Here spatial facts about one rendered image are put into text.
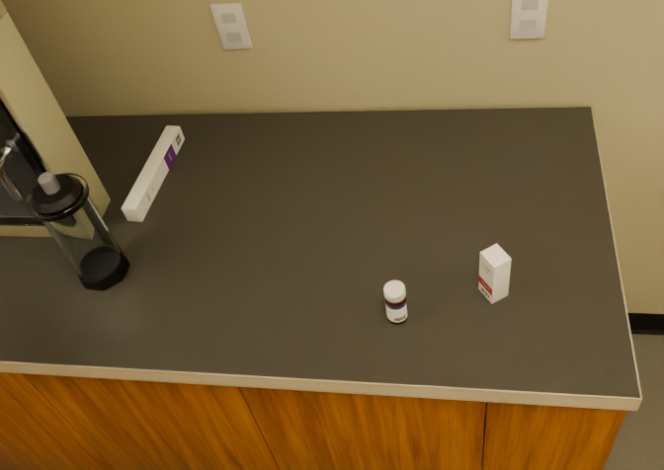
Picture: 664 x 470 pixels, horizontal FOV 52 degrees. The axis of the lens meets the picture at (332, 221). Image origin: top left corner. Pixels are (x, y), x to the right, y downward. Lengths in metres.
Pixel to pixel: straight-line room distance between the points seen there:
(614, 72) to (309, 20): 0.66
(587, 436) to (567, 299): 0.26
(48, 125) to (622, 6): 1.13
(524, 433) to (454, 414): 0.14
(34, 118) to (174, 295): 0.41
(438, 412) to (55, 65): 1.20
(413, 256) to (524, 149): 0.36
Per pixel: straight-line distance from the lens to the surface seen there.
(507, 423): 1.33
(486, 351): 1.19
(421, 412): 1.31
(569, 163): 1.48
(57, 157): 1.42
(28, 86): 1.36
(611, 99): 1.66
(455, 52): 1.55
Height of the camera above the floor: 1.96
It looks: 48 degrees down
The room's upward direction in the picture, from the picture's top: 12 degrees counter-clockwise
